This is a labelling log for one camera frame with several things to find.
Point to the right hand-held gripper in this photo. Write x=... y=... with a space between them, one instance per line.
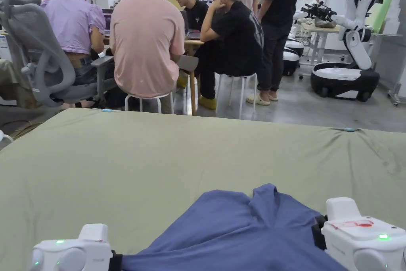
x=358 y=245

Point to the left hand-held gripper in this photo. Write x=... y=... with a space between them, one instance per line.
x=73 y=256

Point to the blue shirt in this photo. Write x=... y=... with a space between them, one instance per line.
x=241 y=233

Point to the white black robot base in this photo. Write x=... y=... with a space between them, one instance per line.
x=290 y=58

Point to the bed with pale green sheet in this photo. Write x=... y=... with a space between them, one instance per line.
x=152 y=169

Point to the white black humanoid robot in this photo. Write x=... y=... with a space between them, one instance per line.
x=355 y=45

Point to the white desk with robot arms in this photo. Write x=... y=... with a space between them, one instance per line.
x=320 y=29

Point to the group of people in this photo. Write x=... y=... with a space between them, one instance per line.
x=146 y=39

